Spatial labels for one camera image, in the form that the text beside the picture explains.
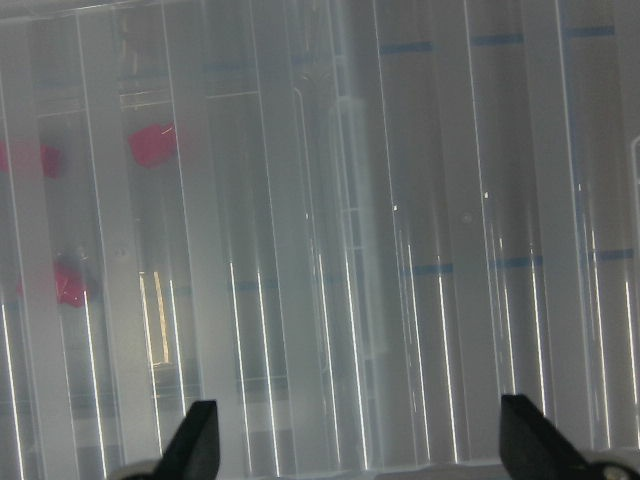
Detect red hollow block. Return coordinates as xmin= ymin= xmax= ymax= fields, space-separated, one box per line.
xmin=54 ymin=260 xmax=101 ymax=308

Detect clear plastic box lid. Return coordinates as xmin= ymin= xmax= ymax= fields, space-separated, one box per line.
xmin=1 ymin=1 xmax=639 ymax=479

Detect red block lying tilted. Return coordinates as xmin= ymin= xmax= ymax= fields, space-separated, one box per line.
xmin=127 ymin=122 xmax=178 ymax=168

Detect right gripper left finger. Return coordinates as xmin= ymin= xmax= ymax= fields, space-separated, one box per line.
xmin=152 ymin=400 xmax=221 ymax=480

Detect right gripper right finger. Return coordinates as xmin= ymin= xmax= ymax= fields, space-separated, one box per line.
xmin=499 ymin=394 xmax=592 ymax=479

